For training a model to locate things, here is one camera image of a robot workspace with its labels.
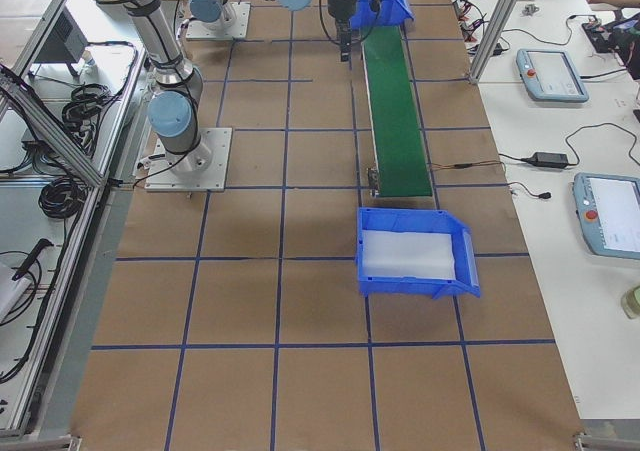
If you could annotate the lower teach pendant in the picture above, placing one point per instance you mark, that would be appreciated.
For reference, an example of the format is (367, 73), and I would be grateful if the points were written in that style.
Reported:
(607, 208)

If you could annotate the black power adapter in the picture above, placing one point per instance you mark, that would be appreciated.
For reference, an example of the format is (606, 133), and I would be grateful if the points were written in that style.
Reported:
(550, 160)

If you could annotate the blue plastic bin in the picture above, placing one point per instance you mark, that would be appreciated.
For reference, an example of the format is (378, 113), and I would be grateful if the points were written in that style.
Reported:
(392, 13)
(466, 280)

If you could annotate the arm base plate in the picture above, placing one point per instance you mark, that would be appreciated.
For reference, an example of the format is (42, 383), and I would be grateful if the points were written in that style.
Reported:
(197, 32)
(203, 169)

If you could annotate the teach pendant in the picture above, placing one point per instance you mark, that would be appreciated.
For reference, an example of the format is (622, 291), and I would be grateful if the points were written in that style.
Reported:
(550, 76)
(607, 208)

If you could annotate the upper teach pendant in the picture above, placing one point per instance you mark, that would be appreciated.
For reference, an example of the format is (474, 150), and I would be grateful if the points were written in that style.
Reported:
(550, 76)

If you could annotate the right blue plastic bin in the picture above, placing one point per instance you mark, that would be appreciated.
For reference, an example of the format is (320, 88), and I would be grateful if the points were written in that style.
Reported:
(466, 280)

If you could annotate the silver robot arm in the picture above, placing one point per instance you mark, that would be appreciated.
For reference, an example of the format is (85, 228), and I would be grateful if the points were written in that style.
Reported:
(220, 14)
(173, 112)

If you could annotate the aluminium frame post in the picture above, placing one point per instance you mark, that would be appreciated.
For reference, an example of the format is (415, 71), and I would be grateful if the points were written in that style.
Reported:
(484, 52)

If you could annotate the white foam pad right bin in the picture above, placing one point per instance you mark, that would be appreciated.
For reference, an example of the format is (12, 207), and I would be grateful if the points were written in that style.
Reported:
(407, 254)

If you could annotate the green conveyor belt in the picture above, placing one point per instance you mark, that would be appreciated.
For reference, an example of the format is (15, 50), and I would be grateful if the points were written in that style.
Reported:
(400, 169)

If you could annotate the left blue plastic bin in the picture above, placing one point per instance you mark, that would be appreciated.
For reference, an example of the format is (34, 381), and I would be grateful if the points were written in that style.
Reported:
(392, 13)

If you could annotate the grey control box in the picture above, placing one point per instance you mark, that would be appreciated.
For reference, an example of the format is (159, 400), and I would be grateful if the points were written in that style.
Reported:
(65, 43)

